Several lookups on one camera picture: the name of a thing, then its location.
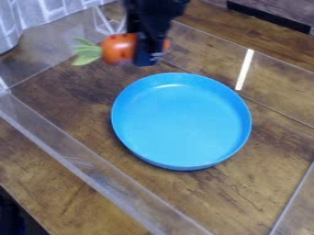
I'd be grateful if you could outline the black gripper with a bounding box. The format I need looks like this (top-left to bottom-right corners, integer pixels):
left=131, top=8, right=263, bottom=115
left=122, top=0, right=191, bottom=67

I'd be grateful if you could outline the orange toy carrot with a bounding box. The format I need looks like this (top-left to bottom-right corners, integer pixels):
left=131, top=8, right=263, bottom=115
left=72, top=33, right=137, bottom=66

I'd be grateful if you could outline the blue round tray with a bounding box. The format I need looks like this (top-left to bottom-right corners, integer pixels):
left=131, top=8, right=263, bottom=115
left=111, top=73, right=253, bottom=171

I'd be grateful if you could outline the white patterned curtain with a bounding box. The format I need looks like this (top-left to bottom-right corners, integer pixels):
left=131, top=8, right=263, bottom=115
left=0, top=0, right=115, bottom=54

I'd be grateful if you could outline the clear acrylic barrier strip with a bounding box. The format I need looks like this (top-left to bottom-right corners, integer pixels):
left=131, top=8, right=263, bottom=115
left=0, top=90, right=214, bottom=235

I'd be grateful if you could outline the clear acrylic corner bracket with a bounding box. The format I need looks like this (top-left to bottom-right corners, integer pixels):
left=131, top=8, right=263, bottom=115
left=92, top=6, right=127, bottom=37

